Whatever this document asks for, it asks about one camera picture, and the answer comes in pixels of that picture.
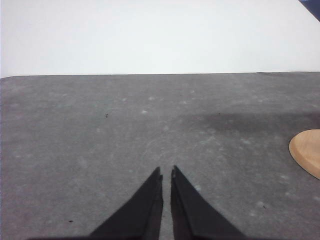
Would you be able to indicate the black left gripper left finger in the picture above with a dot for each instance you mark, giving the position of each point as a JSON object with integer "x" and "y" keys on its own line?
{"x": 139, "y": 218}

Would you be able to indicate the wooden mug tree stand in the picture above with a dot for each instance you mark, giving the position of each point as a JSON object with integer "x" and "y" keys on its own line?
{"x": 304, "y": 147}

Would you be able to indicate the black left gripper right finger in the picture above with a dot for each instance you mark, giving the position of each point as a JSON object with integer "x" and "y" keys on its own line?
{"x": 194, "y": 218}

